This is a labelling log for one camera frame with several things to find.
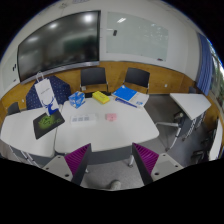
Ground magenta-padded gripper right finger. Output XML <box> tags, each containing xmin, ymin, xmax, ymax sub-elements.
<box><xmin>131</xmin><ymin>142</ymin><xmax>184</xmax><ymax>186</ymax></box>

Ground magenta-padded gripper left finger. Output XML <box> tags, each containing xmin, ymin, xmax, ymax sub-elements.
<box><xmin>42</xmin><ymin>143</ymin><xmax>93</xmax><ymax>186</ymax></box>

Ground person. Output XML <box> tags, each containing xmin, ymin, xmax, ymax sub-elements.
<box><xmin>107</xmin><ymin>179</ymin><xmax>123</xmax><ymax>192</ymax></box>

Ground blue tissue box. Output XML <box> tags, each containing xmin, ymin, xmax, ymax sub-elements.
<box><xmin>67</xmin><ymin>91</ymin><xmax>86</xmax><ymax>109</ymax></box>

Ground dark blue book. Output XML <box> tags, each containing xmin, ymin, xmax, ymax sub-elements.
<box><xmin>114</xmin><ymin>97</ymin><xmax>138</xmax><ymax>109</ymax></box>

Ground yellow box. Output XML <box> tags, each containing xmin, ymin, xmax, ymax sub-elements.
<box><xmin>91</xmin><ymin>90</ymin><xmax>111</xmax><ymax>105</ymax></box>

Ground blue and white booklet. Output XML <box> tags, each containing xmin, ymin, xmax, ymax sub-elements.
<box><xmin>111</xmin><ymin>84</ymin><xmax>150</xmax><ymax>108</ymax></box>

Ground white side table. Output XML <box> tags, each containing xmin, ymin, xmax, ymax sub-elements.
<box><xmin>155</xmin><ymin>92</ymin><xmax>213</xmax><ymax>151</ymax></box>

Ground white paper bag blue deer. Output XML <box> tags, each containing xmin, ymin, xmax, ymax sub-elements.
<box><xmin>34</xmin><ymin>72</ymin><xmax>60</xmax><ymax>117</ymax></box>

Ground dark grey chair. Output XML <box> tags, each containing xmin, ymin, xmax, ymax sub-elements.
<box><xmin>6</xmin><ymin>101</ymin><xmax>21</xmax><ymax>116</ymax></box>

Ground black chair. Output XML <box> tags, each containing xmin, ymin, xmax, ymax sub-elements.
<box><xmin>123</xmin><ymin>67</ymin><xmax>151</xmax><ymax>95</ymax></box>
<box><xmin>79</xmin><ymin>66</ymin><xmax>109</xmax><ymax>98</ymax></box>

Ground glass whiteboard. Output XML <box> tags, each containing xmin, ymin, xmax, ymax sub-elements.
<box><xmin>105</xmin><ymin>11</ymin><xmax>170</xmax><ymax>63</ymax></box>

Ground large black wall screen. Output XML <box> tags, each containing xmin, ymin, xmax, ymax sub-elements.
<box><xmin>16</xmin><ymin>9</ymin><xmax>102</xmax><ymax>84</ymax></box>

